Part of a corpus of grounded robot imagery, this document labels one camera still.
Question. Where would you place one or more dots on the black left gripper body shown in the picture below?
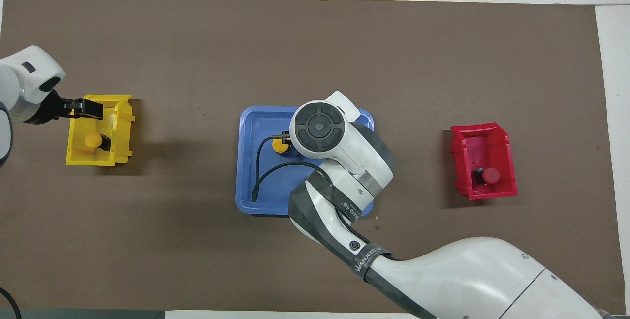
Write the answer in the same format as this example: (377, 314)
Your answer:
(51, 108)

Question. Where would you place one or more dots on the yellow push button switch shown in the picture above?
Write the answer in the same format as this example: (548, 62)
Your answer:
(92, 141)
(279, 146)

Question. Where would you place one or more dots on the red push button switch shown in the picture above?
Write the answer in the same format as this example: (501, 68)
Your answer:
(490, 176)

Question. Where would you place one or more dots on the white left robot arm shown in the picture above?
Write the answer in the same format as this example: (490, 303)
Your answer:
(29, 78)

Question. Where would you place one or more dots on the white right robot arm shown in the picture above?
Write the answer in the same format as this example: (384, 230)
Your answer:
(344, 161)

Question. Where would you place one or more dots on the yellow plastic storage bin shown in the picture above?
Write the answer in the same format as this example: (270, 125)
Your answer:
(81, 132)

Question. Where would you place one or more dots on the blue plastic tray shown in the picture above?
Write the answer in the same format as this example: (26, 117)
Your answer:
(256, 127)

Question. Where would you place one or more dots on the brown paper table mat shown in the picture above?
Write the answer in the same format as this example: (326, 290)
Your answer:
(315, 53)

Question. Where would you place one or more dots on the red plastic storage bin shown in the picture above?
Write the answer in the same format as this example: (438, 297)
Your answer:
(487, 151)

